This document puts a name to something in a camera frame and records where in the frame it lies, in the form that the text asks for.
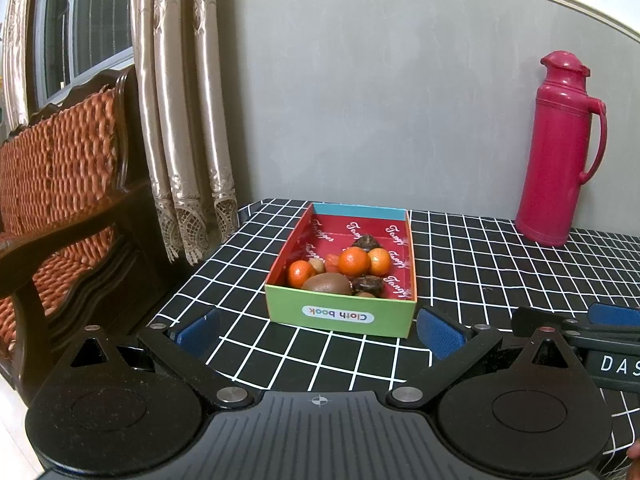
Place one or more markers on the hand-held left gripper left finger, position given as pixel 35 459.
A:
pixel 200 332

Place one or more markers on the red thermos jug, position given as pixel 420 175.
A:
pixel 555 160

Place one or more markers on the window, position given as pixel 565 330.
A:
pixel 95 20

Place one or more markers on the orange carrot piece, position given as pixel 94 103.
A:
pixel 332 261

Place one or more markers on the black white checked tablecloth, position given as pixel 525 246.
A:
pixel 475 260

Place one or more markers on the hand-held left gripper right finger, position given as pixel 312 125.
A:
pixel 440 332

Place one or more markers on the small brown kiwi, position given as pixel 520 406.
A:
pixel 316 265

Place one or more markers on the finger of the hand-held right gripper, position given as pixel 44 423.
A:
pixel 615 314
pixel 530 319

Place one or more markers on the colourful cardboard box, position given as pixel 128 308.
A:
pixel 340 312

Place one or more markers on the orange tangerine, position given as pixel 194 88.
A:
pixel 379 261
pixel 353 261
pixel 299 274

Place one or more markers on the large brown kiwi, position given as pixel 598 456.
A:
pixel 327 284

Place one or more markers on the wooden sofa with woven cushion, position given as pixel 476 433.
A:
pixel 60 160

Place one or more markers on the dark brown wrinkled lump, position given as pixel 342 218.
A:
pixel 368 285
pixel 367 243

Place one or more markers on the beige satin curtain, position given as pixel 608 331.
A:
pixel 17 35
pixel 185 110

